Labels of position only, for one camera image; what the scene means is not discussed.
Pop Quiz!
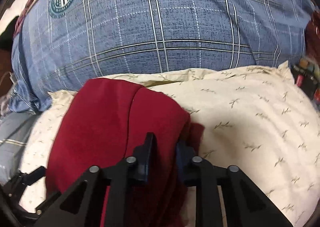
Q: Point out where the dark red garment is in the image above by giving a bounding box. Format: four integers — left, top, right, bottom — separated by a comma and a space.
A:
46, 78, 204, 226

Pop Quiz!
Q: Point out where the grey-blue plaid bed sheet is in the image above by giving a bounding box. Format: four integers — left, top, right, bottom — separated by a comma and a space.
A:
0, 112, 39, 185

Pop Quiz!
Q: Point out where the cream leaf-print pillow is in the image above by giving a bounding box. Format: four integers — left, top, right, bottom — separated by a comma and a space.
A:
18, 60, 320, 227

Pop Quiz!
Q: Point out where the dark red plastic bag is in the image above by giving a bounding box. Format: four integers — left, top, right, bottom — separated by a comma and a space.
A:
305, 11, 320, 64

